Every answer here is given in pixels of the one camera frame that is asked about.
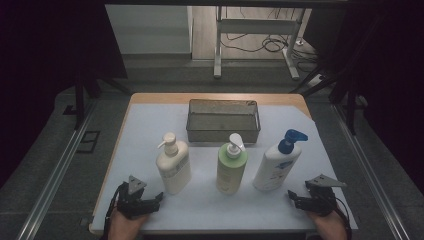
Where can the white power strip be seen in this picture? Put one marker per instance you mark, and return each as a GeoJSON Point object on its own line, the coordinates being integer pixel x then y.
{"type": "Point", "coordinates": [317, 79]}

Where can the dark curtain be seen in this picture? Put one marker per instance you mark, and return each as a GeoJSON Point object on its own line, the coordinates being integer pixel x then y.
{"type": "Point", "coordinates": [40, 66]}
{"type": "Point", "coordinates": [390, 66]}

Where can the person's right hand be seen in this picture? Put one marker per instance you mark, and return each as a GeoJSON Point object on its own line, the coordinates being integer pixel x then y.
{"type": "Point", "coordinates": [331, 226]}

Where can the cream pump bottle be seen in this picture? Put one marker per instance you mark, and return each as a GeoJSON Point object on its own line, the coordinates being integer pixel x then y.
{"type": "Point", "coordinates": [173, 170]}

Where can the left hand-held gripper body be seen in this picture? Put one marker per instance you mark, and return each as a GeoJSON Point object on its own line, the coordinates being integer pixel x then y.
{"type": "Point", "coordinates": [133, 205]}

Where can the grey metal mesh basket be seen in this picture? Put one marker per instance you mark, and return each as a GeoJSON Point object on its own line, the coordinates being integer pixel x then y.
{"type": "Point", "coordinates": [223, 133]}

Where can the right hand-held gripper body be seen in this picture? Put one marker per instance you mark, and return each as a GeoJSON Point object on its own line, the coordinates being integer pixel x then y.
{"type": "Point", "coordinates": [322, 200]}

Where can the black metal stand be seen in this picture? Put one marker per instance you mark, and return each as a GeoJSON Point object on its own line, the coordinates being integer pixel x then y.
{"type": "Point", "coordinates": [79, 100]}
{"type": "Point", "coordinates": [350, 106]}

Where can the aluminium floor rail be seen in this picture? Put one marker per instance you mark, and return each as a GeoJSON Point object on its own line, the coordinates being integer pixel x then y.
{"type": "Point", "coordinates": [370, 173]}
{"type": "Point", "coordinates": [56, 173]}

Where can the white bottle with blue pump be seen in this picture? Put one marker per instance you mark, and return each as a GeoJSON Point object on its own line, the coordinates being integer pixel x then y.
{"type": "Point", "coordinates": [275, 166]}

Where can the person's left hand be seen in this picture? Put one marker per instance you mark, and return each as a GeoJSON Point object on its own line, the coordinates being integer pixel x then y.
{"type": "Point", "coordinates": [125, 228]}

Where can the green pump bottle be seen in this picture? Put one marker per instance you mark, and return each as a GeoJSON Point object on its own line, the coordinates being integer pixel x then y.
{"type": "Point", "coordinates": [230, 170]}

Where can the white table mat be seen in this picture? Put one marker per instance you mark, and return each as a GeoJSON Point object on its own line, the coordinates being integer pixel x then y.
{"type": "Point", "coordinates": [206, 210]}

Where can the white desk frame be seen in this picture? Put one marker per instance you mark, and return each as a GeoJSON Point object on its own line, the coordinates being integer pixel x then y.
{"type": "Point", "coordinates": [256, 26]}

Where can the white cabinet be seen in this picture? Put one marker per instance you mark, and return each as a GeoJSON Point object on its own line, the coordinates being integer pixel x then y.
{"type": "Point", "coordinates": [150, 30]}

